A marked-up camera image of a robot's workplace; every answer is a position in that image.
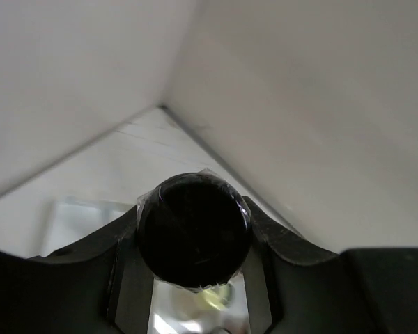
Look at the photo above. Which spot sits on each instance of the brown spice jar dark cap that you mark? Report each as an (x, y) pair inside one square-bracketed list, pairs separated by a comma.
[(193, 230)]

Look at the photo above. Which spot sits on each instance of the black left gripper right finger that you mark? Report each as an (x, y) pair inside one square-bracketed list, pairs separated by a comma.
[(295, 286)]

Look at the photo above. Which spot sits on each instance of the cream cap sauce bottle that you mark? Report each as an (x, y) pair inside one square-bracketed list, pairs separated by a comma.
[(189, 305)]

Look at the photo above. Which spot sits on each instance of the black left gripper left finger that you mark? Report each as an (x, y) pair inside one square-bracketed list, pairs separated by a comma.
[(98, 284)]

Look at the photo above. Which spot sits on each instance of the white divided organizer tray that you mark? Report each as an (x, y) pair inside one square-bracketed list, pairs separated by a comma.
[(73, 218)]

